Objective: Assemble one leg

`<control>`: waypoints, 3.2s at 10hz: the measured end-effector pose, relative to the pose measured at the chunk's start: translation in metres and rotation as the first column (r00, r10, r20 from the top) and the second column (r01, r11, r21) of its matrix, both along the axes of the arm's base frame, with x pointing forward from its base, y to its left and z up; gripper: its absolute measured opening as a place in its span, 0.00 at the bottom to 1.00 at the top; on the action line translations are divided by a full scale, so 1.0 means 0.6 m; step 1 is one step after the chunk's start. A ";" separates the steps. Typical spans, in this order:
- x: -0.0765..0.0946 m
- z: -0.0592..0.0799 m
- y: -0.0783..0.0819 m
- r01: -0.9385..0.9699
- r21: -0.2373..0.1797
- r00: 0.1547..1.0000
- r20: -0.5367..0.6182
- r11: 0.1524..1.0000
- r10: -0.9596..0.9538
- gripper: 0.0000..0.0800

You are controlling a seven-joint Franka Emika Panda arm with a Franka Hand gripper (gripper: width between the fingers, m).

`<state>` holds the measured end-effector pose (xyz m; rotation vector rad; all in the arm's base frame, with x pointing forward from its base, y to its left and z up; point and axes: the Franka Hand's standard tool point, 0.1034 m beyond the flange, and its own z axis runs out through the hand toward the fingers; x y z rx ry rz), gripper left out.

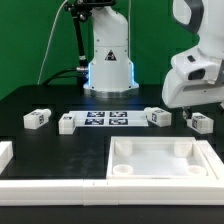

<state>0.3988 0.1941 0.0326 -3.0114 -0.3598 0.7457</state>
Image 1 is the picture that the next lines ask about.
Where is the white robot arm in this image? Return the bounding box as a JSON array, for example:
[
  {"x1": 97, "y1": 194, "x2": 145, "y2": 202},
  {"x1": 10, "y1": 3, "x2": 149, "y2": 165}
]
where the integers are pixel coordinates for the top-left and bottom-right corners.
[{"x1": 84, "y1": 0, "x2": 224, "y2": 108}]

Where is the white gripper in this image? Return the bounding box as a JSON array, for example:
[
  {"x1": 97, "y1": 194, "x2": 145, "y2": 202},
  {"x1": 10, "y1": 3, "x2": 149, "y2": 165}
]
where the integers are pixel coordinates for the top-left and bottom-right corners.
[{"x1": 162, "y1": 47, "x2": 224, "y2": 119}]

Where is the white marker sheet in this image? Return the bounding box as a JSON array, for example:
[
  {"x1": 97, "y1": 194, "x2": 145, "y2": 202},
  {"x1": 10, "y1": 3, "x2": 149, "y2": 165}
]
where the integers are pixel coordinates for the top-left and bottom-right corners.
[{"x1": 70, "y1": 110, "x2": 148, "y2": 127}]

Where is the black cable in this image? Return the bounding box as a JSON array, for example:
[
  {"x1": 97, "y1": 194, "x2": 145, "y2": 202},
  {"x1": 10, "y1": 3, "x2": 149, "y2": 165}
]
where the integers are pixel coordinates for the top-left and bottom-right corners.
[{"x1": 42, "y1": 68, "x2": 84, "y2": 86}]

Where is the black camera stand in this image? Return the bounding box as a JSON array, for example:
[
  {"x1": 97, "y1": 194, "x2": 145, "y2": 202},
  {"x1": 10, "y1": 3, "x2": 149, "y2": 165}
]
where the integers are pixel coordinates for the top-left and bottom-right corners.
[{"x1": 64, "y1": 0, "x2": 97, "y2": 85}]

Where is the white cable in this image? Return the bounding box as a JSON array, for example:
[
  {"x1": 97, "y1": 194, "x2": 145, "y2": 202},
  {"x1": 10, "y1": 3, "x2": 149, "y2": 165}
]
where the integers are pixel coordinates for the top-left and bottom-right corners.
[{"x1": 37, "y1": 0, "x2": 69, "y2": 86}]

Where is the white U-shaped fence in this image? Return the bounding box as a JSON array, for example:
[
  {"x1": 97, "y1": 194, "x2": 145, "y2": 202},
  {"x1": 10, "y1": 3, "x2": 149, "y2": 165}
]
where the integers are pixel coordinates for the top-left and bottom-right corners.
[{"x1": 0, "y1": 139, "x2": 224, "y2": 206}]

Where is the white square tabletop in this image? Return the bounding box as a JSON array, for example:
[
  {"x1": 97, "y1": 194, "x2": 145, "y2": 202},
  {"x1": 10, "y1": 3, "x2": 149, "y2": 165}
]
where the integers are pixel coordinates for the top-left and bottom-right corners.
[{"x1": 106, "y1": 136, "x2": 216, "y2": 179}]

